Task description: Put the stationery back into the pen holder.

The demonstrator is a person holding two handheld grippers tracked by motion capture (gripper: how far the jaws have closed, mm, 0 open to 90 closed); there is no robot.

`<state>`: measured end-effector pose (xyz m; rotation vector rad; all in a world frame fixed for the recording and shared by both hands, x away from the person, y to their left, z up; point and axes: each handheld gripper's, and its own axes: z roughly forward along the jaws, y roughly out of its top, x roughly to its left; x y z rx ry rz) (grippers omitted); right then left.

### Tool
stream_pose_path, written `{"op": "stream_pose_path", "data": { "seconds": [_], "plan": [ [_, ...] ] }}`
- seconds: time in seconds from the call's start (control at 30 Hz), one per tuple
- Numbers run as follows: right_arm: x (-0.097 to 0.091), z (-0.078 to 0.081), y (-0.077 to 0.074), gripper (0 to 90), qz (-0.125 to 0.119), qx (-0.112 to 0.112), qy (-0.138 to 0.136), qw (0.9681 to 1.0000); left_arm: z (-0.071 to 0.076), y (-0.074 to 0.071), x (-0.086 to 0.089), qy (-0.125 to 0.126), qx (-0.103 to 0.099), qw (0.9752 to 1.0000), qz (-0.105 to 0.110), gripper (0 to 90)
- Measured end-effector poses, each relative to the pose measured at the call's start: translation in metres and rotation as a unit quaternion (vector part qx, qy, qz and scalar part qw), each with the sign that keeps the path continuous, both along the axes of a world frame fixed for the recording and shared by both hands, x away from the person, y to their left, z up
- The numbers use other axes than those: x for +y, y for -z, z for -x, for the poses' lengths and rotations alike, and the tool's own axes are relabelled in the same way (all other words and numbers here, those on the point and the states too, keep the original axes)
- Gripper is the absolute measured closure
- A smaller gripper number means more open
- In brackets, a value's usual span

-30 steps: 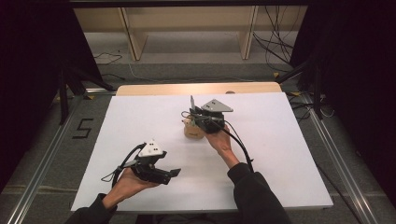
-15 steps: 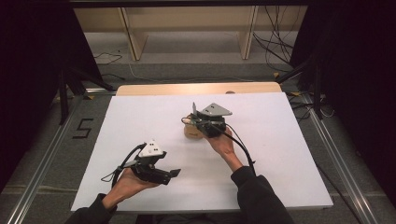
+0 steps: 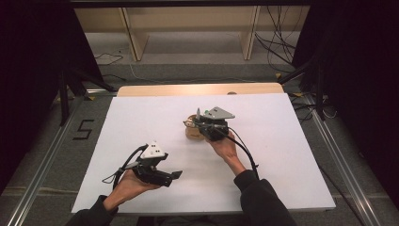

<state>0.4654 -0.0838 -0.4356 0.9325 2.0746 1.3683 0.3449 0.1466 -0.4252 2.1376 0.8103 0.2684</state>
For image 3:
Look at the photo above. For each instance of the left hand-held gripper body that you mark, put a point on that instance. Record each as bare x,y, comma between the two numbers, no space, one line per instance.
152,175

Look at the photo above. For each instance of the white table board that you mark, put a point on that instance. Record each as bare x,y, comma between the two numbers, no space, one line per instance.
282,157

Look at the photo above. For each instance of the black metal stand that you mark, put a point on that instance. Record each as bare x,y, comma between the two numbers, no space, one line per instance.
319,91
64,100

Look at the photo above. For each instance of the black metal frame bar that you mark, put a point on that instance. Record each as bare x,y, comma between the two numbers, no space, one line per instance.
188,3

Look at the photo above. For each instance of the person's left hand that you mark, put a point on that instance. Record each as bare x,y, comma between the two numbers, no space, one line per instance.
130,188

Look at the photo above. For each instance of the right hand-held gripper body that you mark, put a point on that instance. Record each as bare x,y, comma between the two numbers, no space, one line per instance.
215,132

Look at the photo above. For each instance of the aluminium floor rail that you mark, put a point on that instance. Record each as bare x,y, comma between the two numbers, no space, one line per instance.
342,169
37,175

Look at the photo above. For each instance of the person's right hand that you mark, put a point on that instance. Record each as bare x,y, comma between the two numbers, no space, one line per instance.
226,150

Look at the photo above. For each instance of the light wooden shelf frame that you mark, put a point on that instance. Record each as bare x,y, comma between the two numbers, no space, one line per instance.
188,19

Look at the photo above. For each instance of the wooden pen holder cup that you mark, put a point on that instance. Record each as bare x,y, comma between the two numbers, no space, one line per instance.
193,133

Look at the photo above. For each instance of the black curtain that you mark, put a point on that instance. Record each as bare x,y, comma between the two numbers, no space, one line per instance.
360,94
31,78

